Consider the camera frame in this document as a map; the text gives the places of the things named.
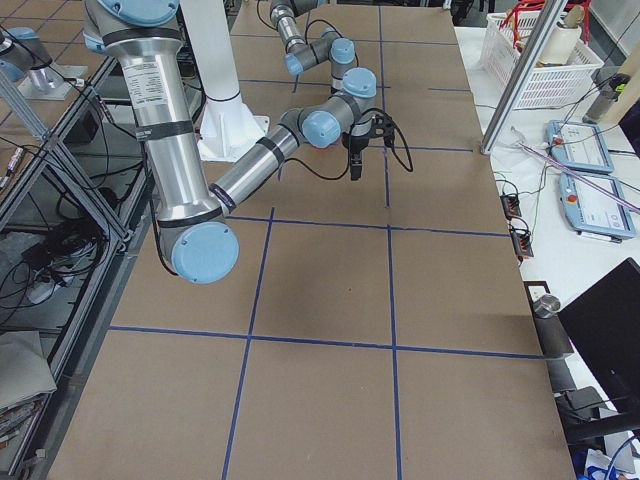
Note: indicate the black monitor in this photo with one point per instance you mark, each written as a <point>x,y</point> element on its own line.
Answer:
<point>603,324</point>

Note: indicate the white plastic basket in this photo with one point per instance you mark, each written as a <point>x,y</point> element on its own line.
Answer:
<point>551,84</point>

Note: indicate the teach pendant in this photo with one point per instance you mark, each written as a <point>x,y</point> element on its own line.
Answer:
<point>596,210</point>
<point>579,146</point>

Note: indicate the aluminium frame post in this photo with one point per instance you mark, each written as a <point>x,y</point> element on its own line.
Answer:
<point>522,72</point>

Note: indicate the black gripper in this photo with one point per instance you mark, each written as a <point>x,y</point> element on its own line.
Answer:
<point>358,141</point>

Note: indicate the small metal cup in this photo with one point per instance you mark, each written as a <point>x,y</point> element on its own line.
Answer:
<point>546,306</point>

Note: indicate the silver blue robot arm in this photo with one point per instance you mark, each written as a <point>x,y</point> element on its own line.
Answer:
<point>149,39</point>
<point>302,54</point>

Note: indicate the red block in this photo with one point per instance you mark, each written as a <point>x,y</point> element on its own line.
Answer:
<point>329,147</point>

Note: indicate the lower teach pendant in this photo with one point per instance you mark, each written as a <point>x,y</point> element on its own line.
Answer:
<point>596,210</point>

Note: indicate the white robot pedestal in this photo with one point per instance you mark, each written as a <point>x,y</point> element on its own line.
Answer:
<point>228,128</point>

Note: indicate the upper teach pendant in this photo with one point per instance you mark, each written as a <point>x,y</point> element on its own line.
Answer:
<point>579,146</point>

